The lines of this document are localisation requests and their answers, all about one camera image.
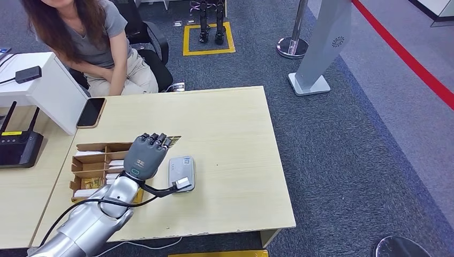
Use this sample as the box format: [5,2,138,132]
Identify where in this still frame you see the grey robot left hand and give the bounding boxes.
[123,133,174,181]

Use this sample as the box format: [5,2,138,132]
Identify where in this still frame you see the grey white card reader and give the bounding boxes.
[168,156,196,194]

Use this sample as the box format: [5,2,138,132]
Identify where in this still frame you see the cardboard card organizer box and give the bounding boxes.
[69,142,146,205]

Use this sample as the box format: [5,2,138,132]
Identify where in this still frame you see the yellow patterned key card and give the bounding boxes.
[81,177,107,190]

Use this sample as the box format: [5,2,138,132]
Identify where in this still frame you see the person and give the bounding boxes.
[19,0,160,97]

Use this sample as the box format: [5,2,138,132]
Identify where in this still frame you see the black smartphone tan case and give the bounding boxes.
[76,97,108,129]

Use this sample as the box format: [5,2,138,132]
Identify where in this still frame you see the black office chair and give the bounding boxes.
[69,0,174,94]

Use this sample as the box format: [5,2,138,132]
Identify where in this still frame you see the white counter partition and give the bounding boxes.
[0,52,89,135]

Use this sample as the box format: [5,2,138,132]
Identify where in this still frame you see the yellow floor tape strip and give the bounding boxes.
[168,250,269,257]

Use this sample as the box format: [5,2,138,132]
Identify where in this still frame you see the yellow floor tape square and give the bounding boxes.
[183,21,237,57]

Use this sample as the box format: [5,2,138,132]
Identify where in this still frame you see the black router with antennas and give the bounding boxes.
[0,101,45,169]

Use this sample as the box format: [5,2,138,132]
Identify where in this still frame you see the small black adapter box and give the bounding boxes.
[15,65,43,85]

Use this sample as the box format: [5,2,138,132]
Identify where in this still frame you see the black humanoid robot legs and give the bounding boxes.
[190,0,228,46]

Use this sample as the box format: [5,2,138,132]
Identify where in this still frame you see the grey kiosk stand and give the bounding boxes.
[287,0,352,97]

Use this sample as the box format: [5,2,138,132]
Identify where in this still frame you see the chrome round base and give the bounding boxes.
[373,236,433,257]

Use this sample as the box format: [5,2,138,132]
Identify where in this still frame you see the red floor tape line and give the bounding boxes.
[351,0,454,111]

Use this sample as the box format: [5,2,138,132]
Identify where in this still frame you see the glass display case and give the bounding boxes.
[407,0,454,28]

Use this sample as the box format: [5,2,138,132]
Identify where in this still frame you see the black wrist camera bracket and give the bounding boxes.
[139,180,180,199]

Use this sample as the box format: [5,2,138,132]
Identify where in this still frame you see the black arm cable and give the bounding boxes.
[38,195,159,249]

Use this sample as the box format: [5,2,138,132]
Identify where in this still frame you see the white floor cable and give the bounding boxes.
[91,237,184,257]

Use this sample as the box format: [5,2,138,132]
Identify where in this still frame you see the chrome stanchion post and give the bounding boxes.
[276,0,309,59]

